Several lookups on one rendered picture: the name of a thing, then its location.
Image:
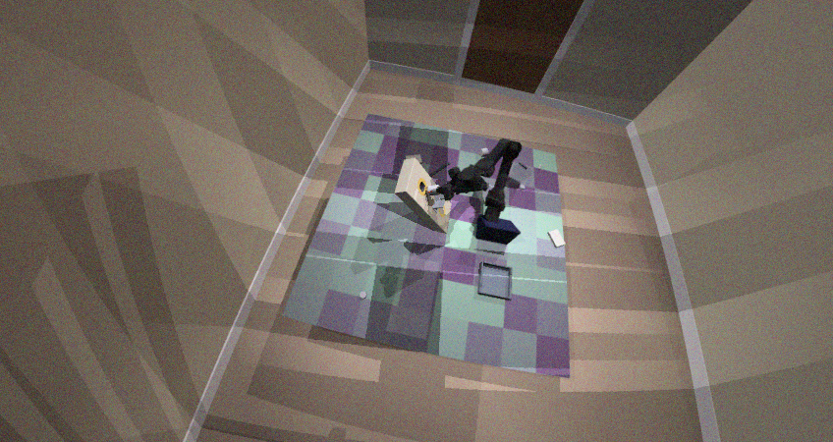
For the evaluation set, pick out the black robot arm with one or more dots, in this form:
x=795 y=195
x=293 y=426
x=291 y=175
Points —
x=495 y=199

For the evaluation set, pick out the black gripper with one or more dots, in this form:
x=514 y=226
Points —
x=449 y=189

